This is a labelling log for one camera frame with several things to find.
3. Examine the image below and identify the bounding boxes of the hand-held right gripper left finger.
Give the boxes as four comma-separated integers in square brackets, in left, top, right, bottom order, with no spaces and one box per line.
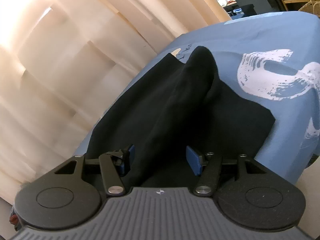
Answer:
[52,144,136,197]

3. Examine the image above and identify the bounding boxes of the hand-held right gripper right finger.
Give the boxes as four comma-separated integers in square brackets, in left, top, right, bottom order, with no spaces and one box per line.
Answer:
[186,146,266,196]

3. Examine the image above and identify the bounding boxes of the black pants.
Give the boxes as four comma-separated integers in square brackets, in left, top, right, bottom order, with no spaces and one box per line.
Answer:
[85,45,276,188]

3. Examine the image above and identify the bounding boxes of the red and blue object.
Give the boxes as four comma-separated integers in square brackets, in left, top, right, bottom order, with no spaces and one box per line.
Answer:
[9,206,21,232]

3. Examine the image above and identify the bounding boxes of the cream sheer curtain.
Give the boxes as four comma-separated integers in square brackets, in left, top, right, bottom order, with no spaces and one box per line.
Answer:
[0,0,232,200]

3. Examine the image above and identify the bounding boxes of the wicker basket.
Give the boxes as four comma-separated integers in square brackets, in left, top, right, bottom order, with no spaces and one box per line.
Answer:
[297,0,320,18]

